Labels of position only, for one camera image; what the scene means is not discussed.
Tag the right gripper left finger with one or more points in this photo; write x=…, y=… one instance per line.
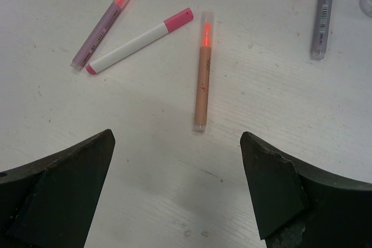
x=51, y=202

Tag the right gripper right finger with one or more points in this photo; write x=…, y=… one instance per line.
x=299, y=205

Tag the pink capped marker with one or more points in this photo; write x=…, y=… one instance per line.
x=169, y=25

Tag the grey clear pen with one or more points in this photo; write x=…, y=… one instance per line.
x=321, y=29

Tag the blue spray bottle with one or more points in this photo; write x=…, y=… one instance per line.
x=366, y=7

